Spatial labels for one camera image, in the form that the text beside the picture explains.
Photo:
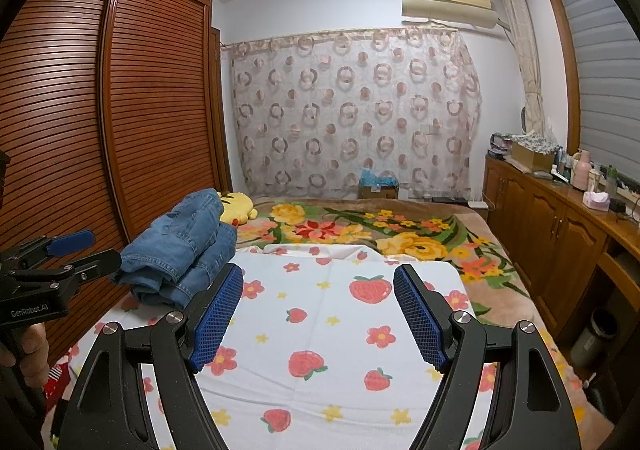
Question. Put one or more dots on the wooden sideboard cabinet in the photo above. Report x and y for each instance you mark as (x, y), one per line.
(540, 240)

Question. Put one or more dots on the beige window curtain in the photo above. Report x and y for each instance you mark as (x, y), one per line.
(525, 54)

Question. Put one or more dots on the folded dark blue jeans pile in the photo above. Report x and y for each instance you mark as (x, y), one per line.
(175, 230)

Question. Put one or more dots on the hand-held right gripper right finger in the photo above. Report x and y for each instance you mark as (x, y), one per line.
(420, 315)

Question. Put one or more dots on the pink tissue box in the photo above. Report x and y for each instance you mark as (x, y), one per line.
(596, 201)

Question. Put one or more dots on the strawberry print bed sheet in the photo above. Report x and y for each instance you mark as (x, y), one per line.
(325, 330)

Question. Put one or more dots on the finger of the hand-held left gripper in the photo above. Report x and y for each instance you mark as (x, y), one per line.
(80, 267)
(70, 242)

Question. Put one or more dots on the stack of small boxes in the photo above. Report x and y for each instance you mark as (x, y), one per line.
(501, 144)

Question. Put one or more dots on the person's left hand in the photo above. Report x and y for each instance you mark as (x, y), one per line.
(32, 355)

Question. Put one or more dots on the wooden louvered wardrobe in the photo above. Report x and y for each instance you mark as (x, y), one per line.
(150, 104)

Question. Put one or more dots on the yellow plush toy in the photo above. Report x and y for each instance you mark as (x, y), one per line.
(237, 207)

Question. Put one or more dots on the grey trash bin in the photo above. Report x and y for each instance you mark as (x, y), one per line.
(592, 337)

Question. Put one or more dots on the floral blanket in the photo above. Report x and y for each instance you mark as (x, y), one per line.
(350, 225)

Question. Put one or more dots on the red and white printed bag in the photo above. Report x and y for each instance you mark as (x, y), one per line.
(57, 380)

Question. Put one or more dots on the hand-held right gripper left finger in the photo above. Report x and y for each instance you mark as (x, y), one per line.
(217, 315)

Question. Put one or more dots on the circle pattern sheer curtain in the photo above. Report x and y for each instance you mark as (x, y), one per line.
(350, 114)

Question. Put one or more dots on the cardboard box with blue packets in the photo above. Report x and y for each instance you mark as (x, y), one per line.
(379, 185)

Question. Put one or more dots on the pink thermos jug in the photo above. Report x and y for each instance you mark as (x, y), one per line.
(582, 172)

